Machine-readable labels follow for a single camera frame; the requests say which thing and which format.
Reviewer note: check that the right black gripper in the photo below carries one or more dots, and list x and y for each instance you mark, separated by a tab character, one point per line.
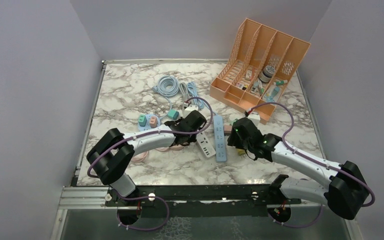
233	140

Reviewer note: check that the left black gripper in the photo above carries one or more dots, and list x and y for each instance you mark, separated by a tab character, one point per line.
192	139

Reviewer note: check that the pink charger plug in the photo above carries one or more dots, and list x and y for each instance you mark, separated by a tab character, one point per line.
227	129
153	121

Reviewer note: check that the yellow charger plug front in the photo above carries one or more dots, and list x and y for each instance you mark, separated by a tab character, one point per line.
241	152

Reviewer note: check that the green charger plug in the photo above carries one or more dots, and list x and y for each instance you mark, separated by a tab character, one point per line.
142	120

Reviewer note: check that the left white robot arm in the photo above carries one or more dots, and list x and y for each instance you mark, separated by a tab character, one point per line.
111	155

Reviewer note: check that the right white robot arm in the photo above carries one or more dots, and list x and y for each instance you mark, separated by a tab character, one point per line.
339	186

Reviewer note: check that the teal charger plug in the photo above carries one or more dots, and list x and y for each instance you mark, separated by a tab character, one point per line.
173	114

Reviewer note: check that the white power strip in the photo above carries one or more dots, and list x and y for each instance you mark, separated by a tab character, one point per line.
205	145

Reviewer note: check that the blue long power strip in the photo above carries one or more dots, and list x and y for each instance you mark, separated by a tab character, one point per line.
219	138

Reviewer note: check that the pink round power strip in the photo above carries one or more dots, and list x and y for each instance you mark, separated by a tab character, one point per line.
172	148

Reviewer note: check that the blue round power strip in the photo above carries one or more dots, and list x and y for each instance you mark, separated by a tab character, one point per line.
147	127

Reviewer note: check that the orange file organizer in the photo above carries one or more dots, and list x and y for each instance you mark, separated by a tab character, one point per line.
256	46

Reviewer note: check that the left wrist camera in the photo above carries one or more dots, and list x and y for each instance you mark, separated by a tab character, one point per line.
190	108

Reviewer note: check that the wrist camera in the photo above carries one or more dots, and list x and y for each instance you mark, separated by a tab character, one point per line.
190	108
254	117

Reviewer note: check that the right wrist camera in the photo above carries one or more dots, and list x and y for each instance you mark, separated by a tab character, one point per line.
254	117

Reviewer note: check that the black mounting rail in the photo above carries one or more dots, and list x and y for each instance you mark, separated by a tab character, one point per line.
194	201

